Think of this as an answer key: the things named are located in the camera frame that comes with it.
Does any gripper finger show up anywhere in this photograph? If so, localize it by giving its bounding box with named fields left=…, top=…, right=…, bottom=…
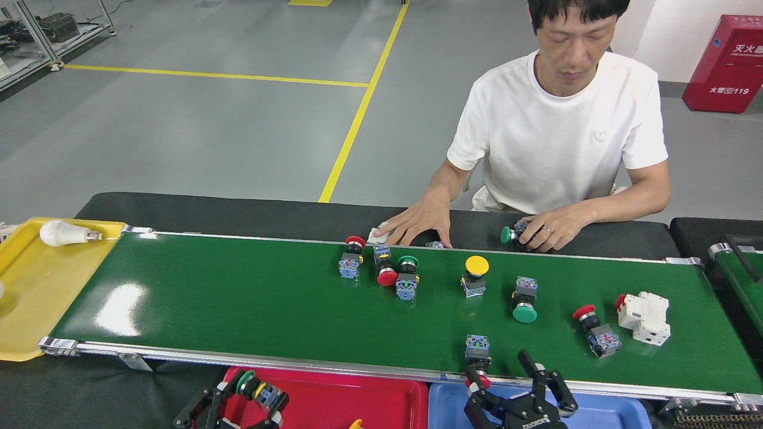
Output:
left=174, top=381, right=232, bottom=429
left=241, top=390, right=290, bottom=429

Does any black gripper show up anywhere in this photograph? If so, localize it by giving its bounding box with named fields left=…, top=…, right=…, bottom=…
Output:
left=464, top=350, right=579, bottom=429

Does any green mushroom button switch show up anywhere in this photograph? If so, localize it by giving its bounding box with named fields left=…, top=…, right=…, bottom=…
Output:
left=235, top=370, right=286, bottom=412
left=512, top=276, right=539, bottom=324

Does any red push button switch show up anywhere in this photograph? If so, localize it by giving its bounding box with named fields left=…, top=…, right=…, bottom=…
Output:
left=573, top=304, right=622, bottom=359
left=464, top=334, right=493, bottom=389
left=338, top=235, right=367, bottom=280

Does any yellow mushroom button switch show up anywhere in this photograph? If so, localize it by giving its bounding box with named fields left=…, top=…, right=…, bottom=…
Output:
left=460, top=255, right=490, bottom=298

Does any red mushroom button switch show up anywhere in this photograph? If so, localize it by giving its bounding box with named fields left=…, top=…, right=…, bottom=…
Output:
left=373, top=244, right=399, bottom=287

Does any long green conveyor belt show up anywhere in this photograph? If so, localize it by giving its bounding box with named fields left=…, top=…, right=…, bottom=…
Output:
left=39, top=225, right=763, bottom=406

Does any yellow plastic tray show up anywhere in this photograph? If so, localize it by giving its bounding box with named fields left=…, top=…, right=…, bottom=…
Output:
left=0, top=217, right=128, bottom=362

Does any narrow green conveyor belt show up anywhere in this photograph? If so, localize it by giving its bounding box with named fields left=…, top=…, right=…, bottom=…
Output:
left=708, top=241, right=763, bottom=337

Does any person's left hand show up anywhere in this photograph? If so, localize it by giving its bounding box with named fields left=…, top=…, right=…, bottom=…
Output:
left=519, top=206, right=594, bottom=251

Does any person's right hand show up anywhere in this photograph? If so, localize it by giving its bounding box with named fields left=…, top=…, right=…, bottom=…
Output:
left=374, top=188, right=454, bottom=248

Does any red plastic bin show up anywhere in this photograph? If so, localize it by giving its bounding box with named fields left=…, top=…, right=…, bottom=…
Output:
left=222, top=366, right=430, bottom=429

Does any blue plastic bin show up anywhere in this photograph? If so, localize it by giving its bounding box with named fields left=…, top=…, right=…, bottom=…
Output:
left=428, top=381, right=653, bottom=429

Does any person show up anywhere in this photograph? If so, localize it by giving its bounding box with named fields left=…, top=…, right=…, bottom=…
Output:
left=374, top=0, right=671, bottom=254

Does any red fire extinguisher box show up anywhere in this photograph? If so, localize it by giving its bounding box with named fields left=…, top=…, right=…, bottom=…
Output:
left=683, top=15, right=763, bottom=114

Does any dark grey equipment box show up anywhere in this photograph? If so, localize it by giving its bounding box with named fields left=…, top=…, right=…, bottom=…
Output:
left=37, top=12, right=80, bottom=43

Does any conveyor drive chain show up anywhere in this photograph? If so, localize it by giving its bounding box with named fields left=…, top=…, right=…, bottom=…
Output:
left=674, top=413, right=763, bottom=428

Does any black guide frame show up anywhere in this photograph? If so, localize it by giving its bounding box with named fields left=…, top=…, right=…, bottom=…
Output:
left=724, top=234, right=763, bottom=282

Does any metal frame rack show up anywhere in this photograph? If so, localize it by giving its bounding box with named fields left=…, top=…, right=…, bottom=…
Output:
left=0, top=0, right=117, bottom=90

